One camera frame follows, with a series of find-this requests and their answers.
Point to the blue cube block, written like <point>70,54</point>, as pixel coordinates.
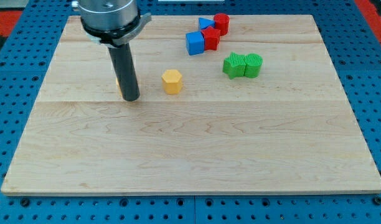
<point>195,43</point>

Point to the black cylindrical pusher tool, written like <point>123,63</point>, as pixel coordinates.
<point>122,61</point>

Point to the yellow heart block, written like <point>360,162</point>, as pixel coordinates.
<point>118,87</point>

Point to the blue triangle block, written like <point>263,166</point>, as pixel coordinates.
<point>205,23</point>

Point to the red star block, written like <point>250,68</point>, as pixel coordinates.
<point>211,38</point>

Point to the red cylinder block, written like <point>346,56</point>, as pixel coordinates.
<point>222,23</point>

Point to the green star block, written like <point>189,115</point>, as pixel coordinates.
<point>234,65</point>

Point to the yellow hexagon block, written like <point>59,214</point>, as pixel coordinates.
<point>172,81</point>

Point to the wooden board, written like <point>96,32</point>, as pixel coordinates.
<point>289,131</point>

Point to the green cylinder block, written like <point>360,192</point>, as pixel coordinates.
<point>253,65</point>

